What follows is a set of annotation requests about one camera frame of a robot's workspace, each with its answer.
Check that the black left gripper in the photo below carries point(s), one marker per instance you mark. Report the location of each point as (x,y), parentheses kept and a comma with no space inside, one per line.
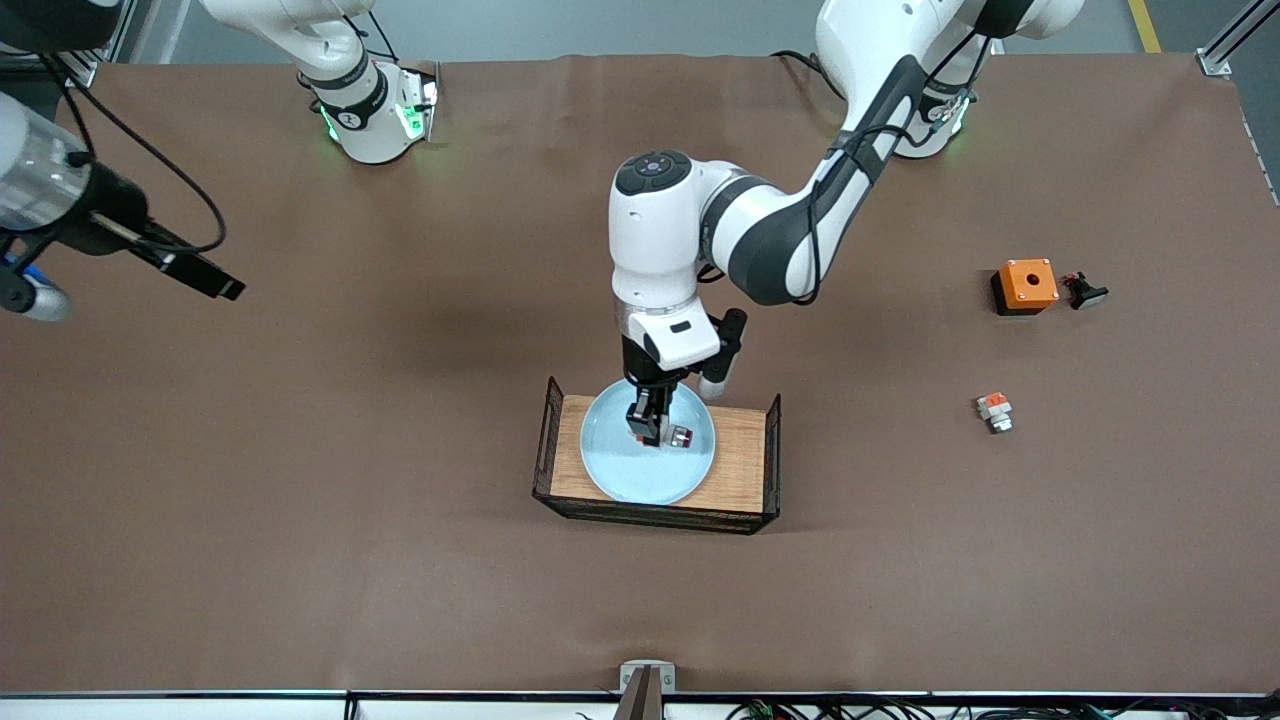
(640,371)

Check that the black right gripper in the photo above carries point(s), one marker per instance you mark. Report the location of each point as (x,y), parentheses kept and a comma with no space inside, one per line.
(103,209)

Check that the white red button switch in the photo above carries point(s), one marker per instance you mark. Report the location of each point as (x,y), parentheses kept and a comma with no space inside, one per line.
(678,436)

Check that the light blue round plate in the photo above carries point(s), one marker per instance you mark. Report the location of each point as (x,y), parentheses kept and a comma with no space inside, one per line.
(640,475)

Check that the grey arm base connector box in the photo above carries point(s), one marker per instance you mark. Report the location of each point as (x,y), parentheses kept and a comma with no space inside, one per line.
(420,100)

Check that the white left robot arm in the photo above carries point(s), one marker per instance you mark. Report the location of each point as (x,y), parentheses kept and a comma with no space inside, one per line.
(660,240)

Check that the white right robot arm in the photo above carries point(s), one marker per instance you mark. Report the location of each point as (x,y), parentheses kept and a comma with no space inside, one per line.
(350,110)

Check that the black push button head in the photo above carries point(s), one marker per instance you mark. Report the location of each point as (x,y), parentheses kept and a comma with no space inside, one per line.
(1086,293)

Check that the brown table cover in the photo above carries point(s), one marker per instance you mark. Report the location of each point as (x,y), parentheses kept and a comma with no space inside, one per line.
(400,600)

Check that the aluminium frame post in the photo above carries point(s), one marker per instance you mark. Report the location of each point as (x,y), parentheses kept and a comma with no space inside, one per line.
(85,65)
(1230,45)

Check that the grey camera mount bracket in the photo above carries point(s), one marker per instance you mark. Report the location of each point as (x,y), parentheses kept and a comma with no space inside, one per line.
(647,682)

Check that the small white orange switch block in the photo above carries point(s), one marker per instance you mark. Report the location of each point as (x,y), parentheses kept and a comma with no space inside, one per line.
(995,411)

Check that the orange button enclosure box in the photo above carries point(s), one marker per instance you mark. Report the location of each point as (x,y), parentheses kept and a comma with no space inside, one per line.
(1027,285)

